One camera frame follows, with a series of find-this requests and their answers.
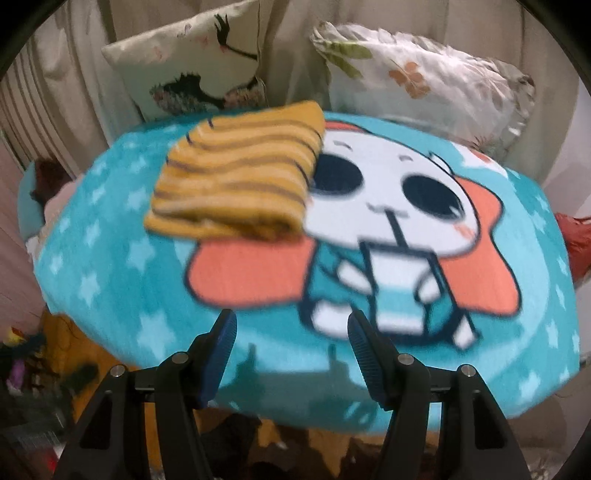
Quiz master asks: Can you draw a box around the dark red cloth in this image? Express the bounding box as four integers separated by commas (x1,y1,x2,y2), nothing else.
30,158,77,206

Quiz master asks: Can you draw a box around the leaf print pillow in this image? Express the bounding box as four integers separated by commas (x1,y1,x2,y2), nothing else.
311,22,537,160

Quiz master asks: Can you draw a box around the teal star printed blanket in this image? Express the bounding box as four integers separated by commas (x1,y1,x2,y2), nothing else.
34,110,581,437

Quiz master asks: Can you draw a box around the bright red cloth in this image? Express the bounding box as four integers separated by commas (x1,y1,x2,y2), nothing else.
554,213,591,280

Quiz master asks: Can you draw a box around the bird print pillow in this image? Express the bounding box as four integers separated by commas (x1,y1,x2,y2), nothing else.
102,0,269,123

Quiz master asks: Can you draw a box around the orange striped shirt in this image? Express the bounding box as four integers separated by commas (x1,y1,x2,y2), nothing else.
144,100,326,241

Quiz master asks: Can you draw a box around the plain teal pillow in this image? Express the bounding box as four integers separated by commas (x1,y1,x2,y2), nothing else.
17,161,48,241

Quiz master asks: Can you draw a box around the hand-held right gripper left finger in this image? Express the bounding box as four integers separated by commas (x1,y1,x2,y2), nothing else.
53,308,238,480

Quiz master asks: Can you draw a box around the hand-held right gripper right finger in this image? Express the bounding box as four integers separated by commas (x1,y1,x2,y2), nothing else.
346,310,532,480

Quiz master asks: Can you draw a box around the pink cloth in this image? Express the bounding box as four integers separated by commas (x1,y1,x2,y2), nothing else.
44,180,83,219

